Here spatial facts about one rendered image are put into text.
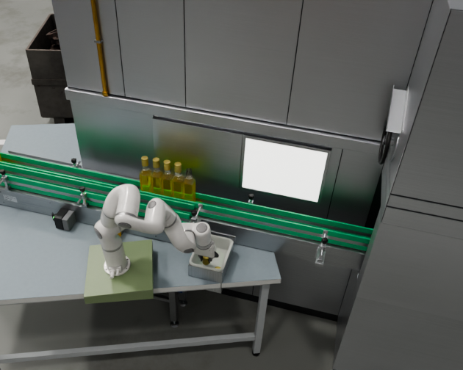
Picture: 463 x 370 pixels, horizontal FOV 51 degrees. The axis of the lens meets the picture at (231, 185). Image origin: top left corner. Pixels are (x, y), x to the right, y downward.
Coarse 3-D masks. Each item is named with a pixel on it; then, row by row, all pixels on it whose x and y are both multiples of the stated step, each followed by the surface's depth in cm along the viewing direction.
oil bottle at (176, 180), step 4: (176, 176) 244; (180, 176) 245; (172, 180) 245; (176, 180) 244; (180, 180) 244; (172, 184) 247; (176, 184) 246; (180, 184) 245; (172, 188) 248; (176, 188) 247; (180, 188) 247; (172, 192) 250; (176, 192) 249; (180, 192) 249; (172, 196) 252; (176, 196) 251; (180, 196) 250
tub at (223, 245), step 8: (216, 240) 249; (224, 240) 247; (216, 248) 251; (224, 248) 250; (192, 256) 236; (224, 256) 247; (192, 264) 233; (200, 264) 242; (208, 264) 242; (216, 264) 242; (224, 264) 233
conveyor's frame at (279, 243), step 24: (0, 192) 266; (24, 192) 262; (96, 216) 257; (168, 240) 254; (240, 240) 254; (264, 240) 249; (288, 240) 245; (312, 240) 244; (336, 264) 247; (360, 264) 242
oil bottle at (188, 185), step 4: (192, 176) 245; (184, 180) 243; (188, 180) 243; (192, 180) 243; (184, 184) 244; (188, 184) 244; (192, 184) 243; (184, 188) 246; (188, 188) 245; (192, 188) 245; (184, 192) 248; (188, 192) 247; (192, 192) 246; (184, 196) 249; (188, 196) 248; (192, 196) 248; (192, 200) 250
